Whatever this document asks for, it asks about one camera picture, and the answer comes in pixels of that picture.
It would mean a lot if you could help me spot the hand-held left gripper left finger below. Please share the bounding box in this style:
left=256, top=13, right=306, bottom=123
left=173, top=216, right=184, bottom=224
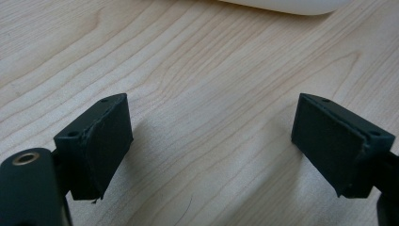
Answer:
left=53, top=92, right=135, bottom=202

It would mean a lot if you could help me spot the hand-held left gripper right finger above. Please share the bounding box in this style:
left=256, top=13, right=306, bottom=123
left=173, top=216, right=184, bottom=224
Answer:
left=290, top=92, right=396, bottom=200

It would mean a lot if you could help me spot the white plastic bin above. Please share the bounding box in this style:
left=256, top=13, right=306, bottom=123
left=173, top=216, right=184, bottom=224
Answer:
left=215, top=0, right=354, bottom=16

